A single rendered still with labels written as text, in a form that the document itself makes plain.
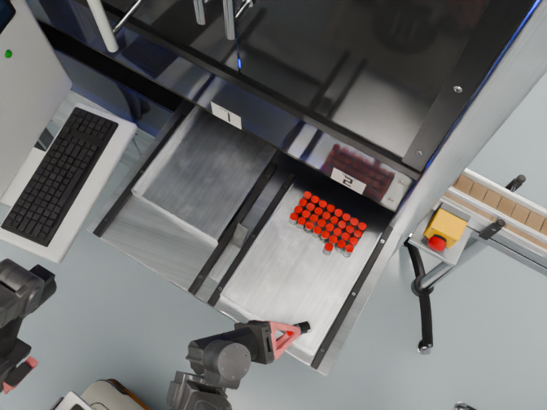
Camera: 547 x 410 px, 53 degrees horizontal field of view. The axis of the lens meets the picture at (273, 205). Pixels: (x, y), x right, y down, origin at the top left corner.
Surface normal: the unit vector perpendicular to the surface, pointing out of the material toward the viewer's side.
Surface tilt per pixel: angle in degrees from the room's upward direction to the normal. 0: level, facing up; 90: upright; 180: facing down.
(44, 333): 0
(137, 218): 0
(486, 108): 90
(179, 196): 0
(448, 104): 90
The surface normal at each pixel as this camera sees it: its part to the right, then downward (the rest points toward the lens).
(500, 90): -0.51, 0.80
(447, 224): 0.02, -0.36
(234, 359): 0.52, -0.11
